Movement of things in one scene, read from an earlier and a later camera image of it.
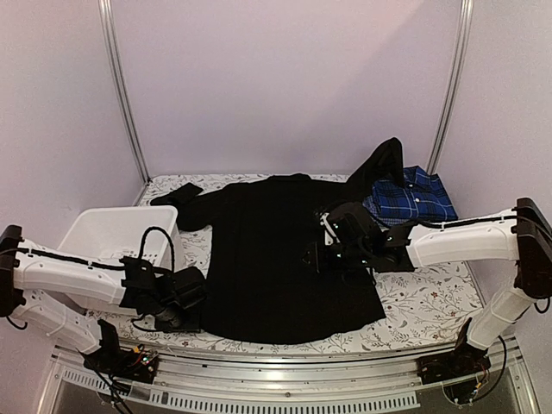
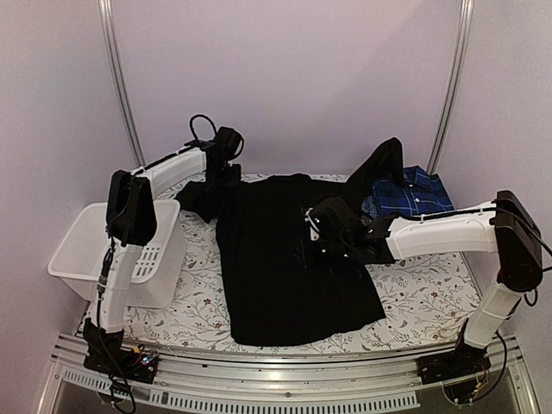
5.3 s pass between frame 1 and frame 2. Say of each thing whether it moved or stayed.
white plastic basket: stayed
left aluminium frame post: stayed
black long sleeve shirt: moved
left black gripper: moved
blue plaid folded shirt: stayed
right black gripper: stayed
